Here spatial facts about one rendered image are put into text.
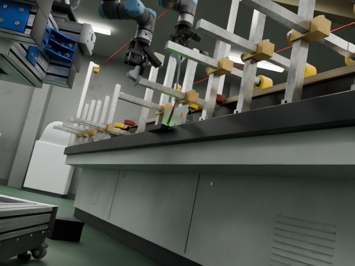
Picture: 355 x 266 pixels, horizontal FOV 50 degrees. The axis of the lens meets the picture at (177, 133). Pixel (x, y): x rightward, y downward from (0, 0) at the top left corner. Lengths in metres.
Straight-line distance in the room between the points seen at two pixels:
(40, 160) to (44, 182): 0.45
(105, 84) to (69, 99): 0.88
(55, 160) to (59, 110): 1.49
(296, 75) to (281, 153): 0.24
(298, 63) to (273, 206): 0.54
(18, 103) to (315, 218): 8.45
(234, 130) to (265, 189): 0.30
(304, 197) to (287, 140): 0.27
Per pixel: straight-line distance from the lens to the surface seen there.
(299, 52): 1.26
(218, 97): 1.87
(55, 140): 8.08
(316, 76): 1.47
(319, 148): 1.09
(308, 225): 1.35
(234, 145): 1.39
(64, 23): 1.70
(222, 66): 1.60
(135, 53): 1.72
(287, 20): 1.21
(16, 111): 9.30
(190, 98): 1.78
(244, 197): 1.61
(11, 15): 1.23
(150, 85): 1.73
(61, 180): 7.94
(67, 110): 8.98
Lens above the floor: 0.34
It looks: 10 degrees up
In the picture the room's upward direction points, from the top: 12 degrees clockwise
